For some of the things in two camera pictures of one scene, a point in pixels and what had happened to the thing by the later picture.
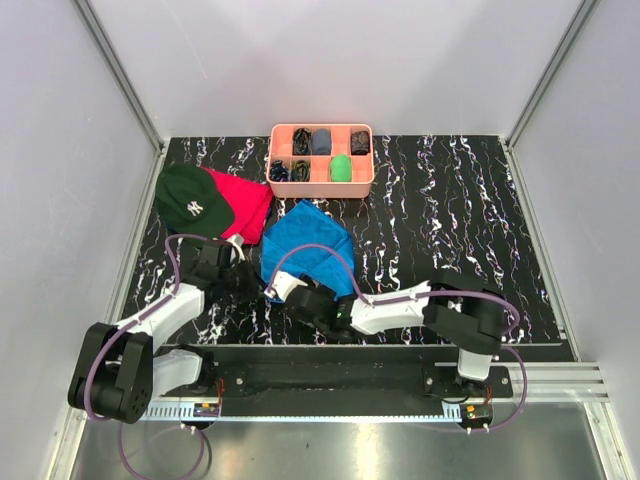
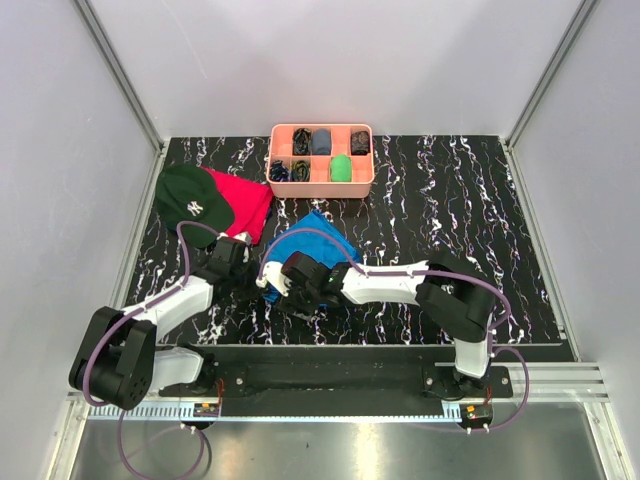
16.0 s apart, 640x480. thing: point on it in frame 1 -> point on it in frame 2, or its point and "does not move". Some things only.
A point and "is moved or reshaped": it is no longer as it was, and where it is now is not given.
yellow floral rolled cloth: (300, 171) does not move
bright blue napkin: (301, 239) is moved or reshaped
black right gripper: (321, 289) -> (290, 303)
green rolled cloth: (340, 168) does not move
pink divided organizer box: (320, 160) does not move
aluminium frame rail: (122, 75) does not move
